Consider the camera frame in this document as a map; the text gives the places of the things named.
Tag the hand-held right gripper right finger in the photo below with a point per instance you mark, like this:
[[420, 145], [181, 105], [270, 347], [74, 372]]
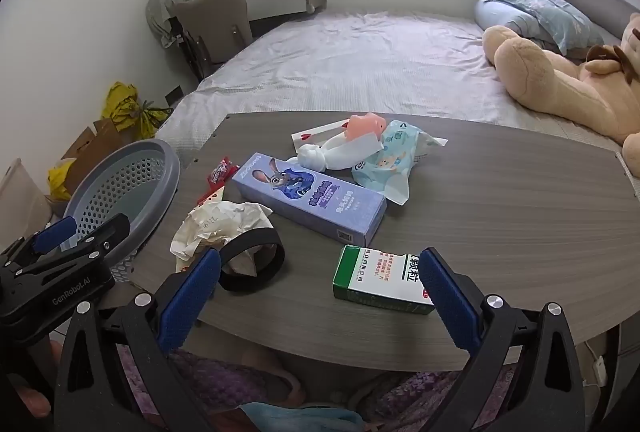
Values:
[[450, 302]]

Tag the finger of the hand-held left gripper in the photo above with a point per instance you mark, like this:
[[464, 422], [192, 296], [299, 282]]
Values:
[[90, 244], [55, 234]]

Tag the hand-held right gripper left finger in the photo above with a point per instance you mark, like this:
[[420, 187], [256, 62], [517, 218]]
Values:
[[190, 302]]

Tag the green white medicine box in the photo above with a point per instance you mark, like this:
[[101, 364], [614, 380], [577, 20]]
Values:
[[380, 282]]

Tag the grey perforated plastic basket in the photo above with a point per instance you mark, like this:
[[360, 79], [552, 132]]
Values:
[[130, 182]]

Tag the white paper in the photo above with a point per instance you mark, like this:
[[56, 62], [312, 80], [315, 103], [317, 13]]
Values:
[[215, 222]]

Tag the red white paper scrap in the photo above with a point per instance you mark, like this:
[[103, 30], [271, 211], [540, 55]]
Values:
[[210, 198]]

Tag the red candy wrapper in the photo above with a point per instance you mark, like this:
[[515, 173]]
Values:
[[220, 171]]

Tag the blue wet wipes packet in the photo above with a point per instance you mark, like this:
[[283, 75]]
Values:
[[385, 167]]

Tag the purple toothpaste box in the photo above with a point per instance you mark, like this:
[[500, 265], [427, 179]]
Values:
[[320, 204]]

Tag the white knotted cloth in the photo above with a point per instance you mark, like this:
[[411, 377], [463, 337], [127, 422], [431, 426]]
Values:
[[345, 154]]

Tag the pink rubber toy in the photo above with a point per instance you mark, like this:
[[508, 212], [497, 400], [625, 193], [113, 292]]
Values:
[[362, 127]]

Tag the playing card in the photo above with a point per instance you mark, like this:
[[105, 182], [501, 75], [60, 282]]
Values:
[[320, 131]]

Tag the person's left hand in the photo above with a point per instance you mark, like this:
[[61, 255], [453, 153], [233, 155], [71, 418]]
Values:
[[32, 404]]

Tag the beige laundry hamper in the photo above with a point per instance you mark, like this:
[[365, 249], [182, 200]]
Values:
[[20, 202]]

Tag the yellow crumpled plastic bag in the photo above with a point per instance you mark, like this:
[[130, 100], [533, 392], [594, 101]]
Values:
[[62, 179], [120, 99]]

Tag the brown cardboard box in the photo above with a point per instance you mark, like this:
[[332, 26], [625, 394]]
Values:
[[100, 137]]

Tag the pink slipper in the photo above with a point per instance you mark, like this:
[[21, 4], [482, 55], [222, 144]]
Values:
[[375, 392], [275, 377]]

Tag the yellow printed sack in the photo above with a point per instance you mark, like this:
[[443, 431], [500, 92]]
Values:
[[150, 119]]

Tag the light blue cloth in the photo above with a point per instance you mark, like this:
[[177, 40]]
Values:
[[300, 419]]

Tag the white power plug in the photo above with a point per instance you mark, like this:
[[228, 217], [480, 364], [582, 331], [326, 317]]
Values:
[[597, 367]]

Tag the large beige teddy bear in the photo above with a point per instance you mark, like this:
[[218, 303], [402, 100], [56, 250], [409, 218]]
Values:
[[550, 82]]

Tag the bed with checked sheet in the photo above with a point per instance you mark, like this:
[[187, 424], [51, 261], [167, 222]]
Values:
[[375, 62]]

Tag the grey garment on chair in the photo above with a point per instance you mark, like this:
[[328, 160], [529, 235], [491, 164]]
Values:
[[165, 2]]

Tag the beige desk chair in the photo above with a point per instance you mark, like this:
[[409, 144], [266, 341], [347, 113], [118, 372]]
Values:
[[215, 22]]

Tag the light blue pillow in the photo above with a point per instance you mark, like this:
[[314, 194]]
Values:
[[545, 12]]

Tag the black wall outlet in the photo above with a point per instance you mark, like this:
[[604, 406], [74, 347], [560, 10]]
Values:
[[174, 94]]

